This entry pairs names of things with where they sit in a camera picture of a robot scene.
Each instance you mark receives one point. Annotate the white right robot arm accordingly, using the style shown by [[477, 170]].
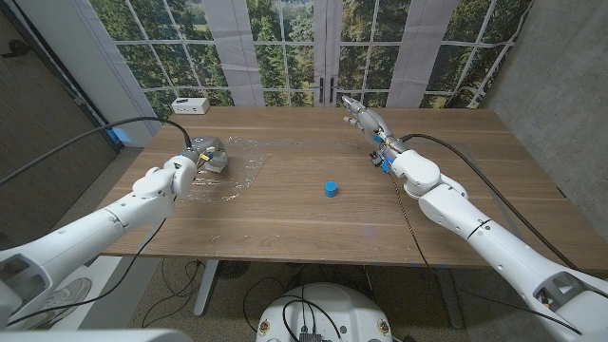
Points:
[[499, 242]]

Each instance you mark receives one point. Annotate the clear plastic wrap sheet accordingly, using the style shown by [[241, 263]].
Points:
[[244, 171]]

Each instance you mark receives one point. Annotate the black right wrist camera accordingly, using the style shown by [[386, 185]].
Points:
[[376, 159]]

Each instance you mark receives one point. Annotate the printed forest window backdrop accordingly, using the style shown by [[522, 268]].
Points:
[[285, 47]]

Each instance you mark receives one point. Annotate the white table leg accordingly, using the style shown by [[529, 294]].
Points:
[[206, 290], [450, 299]]

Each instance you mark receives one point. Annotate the white box on table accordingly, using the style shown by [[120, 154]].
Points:
[[190, 106]]

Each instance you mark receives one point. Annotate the grey sneaker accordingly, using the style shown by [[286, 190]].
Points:
[[62, 297]]

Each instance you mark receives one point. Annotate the dark wood-grain door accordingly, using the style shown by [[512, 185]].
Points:
[[38, 152]]

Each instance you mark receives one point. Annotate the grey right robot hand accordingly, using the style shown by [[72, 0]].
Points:
[[370, 123]]

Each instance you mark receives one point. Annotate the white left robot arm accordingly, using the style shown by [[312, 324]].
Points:
[[95, 233]]

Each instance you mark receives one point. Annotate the blue bottle cap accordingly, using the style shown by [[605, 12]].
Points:
[[331, 190]]

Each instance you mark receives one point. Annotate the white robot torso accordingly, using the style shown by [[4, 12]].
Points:
[[328, 309]]

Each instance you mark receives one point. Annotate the black ribbed round base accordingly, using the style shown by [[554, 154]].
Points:
[[233, 269]]

